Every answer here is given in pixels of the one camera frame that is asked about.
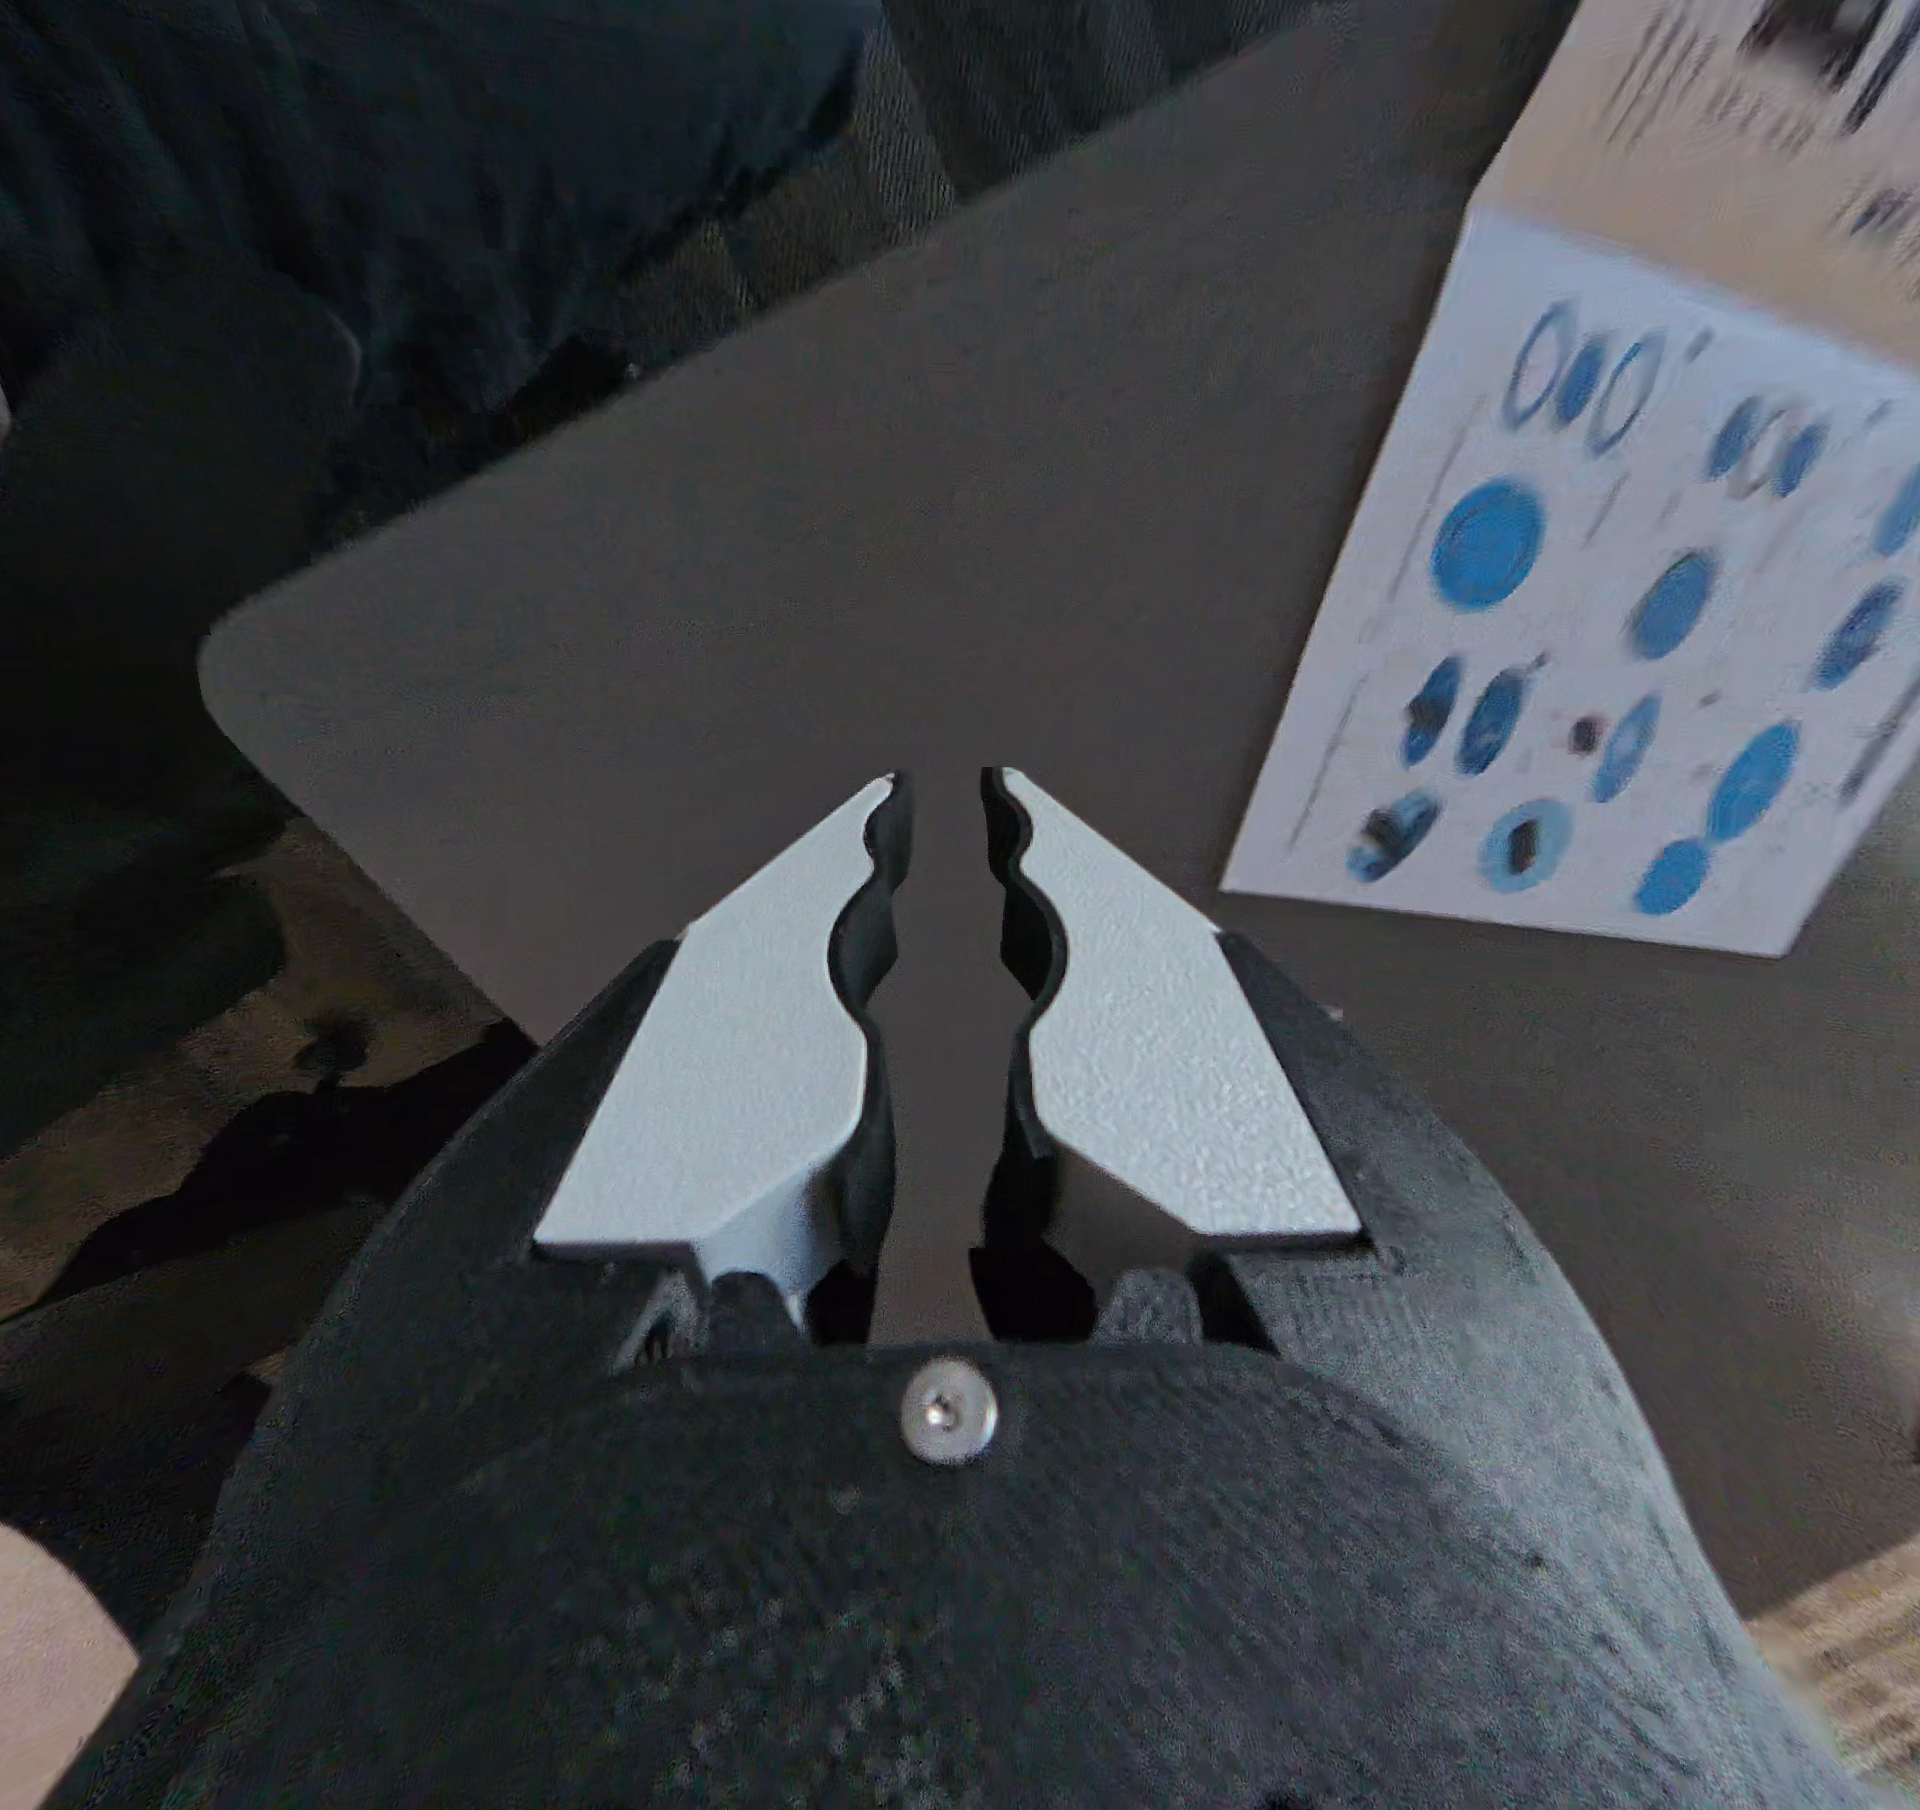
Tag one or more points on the grey desk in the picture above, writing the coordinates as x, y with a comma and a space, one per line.
901, 490

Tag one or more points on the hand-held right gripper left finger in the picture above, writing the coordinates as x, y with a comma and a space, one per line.
720, 1090

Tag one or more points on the person's dark trousers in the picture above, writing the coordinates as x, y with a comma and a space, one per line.
374, 70

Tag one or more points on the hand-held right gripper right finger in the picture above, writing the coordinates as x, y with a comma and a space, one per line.
1183, 1090

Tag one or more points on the printed assembly manual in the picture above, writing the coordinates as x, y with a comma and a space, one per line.
1574, 640

